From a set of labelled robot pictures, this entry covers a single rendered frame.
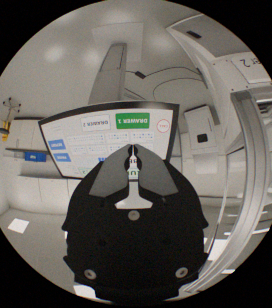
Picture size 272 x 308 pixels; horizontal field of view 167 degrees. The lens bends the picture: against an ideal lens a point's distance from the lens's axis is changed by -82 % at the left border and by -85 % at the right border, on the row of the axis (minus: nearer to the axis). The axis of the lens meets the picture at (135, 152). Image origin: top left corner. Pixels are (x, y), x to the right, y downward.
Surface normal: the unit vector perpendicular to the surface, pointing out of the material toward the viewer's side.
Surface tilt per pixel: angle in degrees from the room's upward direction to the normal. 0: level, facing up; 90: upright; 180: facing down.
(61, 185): 90
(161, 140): 50
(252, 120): 90
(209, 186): 90
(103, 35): 3
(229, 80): 90
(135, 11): 0
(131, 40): 5
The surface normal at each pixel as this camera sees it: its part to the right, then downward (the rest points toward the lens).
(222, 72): -0.77, -0.06
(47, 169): 0.58, -0.11
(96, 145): 0.03, 0.55
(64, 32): 0.03, 0.99
